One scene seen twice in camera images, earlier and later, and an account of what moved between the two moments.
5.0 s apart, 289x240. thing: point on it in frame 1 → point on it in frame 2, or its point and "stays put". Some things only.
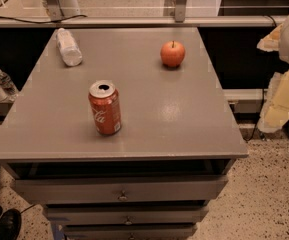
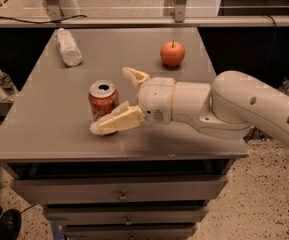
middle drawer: [125, 215] stays put
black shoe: [7, 228] stays put
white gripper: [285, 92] → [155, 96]
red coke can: [105, 103] stays put
